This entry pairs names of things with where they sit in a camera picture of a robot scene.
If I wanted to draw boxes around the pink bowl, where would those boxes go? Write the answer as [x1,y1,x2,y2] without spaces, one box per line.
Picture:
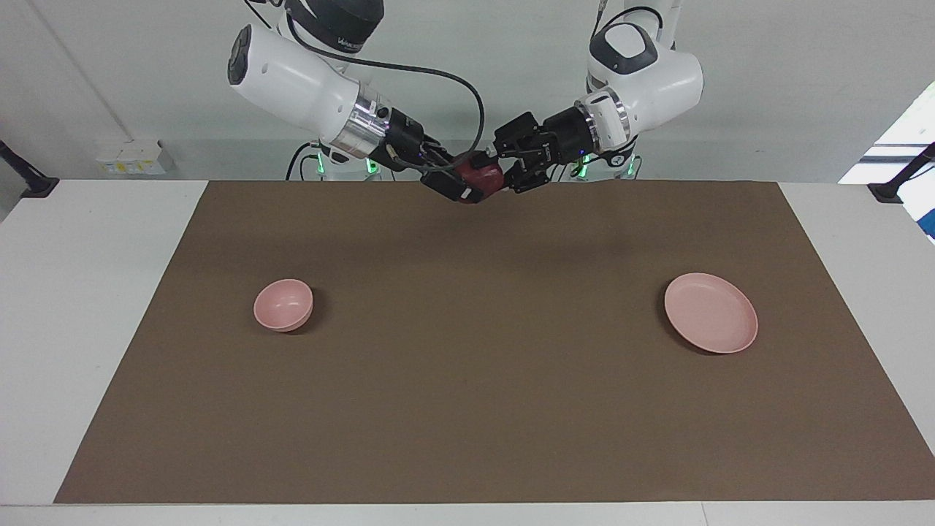
[253,278,314,333]

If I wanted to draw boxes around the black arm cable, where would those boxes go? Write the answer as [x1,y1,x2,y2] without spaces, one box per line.
[245,0,486,172]
[595,0,664,37]

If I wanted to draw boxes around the white wall socket box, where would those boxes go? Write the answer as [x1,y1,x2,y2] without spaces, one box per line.
[95,140,176,176]

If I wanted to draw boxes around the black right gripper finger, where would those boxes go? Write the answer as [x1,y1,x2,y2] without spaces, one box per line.
[435,143,476,170]
[420,167,486,205]

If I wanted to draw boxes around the brown table mat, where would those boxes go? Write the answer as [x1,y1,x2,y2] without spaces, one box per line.
[53,180,935,505]

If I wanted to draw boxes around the black base cable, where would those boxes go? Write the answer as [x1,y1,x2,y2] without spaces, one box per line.
[285,142,322,181]

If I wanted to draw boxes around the black clamp stand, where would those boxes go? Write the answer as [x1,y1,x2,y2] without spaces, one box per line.
[0,139,60,199]
[868,142,935,204]

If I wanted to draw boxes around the dark red apple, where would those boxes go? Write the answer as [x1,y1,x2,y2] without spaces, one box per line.
[457,152,505,197]

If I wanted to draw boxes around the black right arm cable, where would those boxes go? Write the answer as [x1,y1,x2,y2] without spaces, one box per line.
[245,0,486,172]

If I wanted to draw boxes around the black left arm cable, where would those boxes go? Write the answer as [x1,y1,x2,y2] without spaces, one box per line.
[595,0,664,37]

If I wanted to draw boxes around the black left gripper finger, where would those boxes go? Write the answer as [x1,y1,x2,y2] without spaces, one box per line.
[494,112,545,158]
[504,157,547,194]

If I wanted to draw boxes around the pink plate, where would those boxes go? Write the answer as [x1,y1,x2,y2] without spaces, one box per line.
[664,272,759,355]

